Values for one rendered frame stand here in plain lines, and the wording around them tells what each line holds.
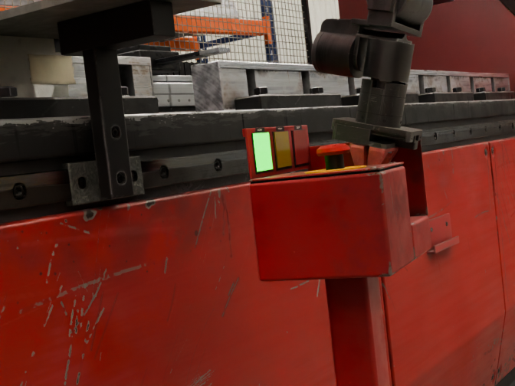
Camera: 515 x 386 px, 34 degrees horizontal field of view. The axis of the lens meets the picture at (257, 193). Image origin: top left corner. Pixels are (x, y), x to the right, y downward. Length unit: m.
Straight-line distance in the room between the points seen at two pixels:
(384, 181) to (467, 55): 2.16
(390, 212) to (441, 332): 1.00
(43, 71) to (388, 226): 0.49
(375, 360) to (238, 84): 0.62
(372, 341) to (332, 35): 0.38
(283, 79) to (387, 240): 0.74
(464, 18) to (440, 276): 1.36
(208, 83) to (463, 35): 1.74
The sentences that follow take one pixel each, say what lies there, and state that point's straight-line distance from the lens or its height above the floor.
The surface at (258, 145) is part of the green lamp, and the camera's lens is 0.99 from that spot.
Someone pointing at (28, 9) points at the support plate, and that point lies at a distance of 0.98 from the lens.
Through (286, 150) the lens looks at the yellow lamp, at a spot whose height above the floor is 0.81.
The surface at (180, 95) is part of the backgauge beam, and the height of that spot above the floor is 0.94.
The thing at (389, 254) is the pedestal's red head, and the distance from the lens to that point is 0.93.
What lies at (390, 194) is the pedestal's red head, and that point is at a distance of 0.95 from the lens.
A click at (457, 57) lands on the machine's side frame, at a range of 3.07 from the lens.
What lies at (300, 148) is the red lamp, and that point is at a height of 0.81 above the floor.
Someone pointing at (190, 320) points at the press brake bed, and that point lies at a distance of 1.14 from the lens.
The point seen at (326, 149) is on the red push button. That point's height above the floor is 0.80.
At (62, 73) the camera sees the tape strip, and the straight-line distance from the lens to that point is 1.15.
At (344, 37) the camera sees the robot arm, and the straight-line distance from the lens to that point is 1.08.
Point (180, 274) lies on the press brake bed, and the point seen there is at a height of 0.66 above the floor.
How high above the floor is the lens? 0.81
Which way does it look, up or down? 3 degrees down
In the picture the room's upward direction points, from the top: 6 degrees counter-clockwise
